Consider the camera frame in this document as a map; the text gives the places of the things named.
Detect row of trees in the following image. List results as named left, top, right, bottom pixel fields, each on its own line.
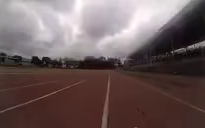
left=29, top=54, right=123, bottom=70

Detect dark roofed grandstand building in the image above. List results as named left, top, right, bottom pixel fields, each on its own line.
left=123, top=0, right=205, bottom=76

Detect low pale buildings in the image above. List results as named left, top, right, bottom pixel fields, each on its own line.
left=0, top=53, right=33, bottom=67

